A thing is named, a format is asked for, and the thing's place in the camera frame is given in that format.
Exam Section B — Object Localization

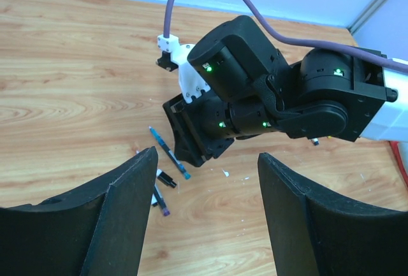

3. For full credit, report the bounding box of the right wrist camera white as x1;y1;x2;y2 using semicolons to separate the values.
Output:
157;34;210;104

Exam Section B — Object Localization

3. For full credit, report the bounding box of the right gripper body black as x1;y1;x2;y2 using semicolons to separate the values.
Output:
163;90;278;167

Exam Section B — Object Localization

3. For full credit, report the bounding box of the purple gel pen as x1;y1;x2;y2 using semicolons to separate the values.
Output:
154;184;170;216

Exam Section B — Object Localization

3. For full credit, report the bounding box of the small black white cap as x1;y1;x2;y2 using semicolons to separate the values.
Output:
156;169;177;189

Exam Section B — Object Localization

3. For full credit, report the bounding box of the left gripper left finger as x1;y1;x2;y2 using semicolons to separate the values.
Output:
1;147;158;275

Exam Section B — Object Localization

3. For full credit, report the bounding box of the red and grey cloth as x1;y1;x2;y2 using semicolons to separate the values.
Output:
390;141;407;186

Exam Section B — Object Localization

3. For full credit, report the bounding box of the blue gel pen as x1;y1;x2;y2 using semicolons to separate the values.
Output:
149;126;191;180

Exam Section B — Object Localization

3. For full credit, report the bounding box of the white thin pen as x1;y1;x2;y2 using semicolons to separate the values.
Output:
151;168;159;207

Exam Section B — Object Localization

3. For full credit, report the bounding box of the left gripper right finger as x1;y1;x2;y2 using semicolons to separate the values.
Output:
258;153;407;275

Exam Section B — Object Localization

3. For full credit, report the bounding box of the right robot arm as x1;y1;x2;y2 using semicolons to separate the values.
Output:
163;16;407;167

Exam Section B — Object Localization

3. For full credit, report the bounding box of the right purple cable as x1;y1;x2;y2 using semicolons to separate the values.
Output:
163;0;408;75

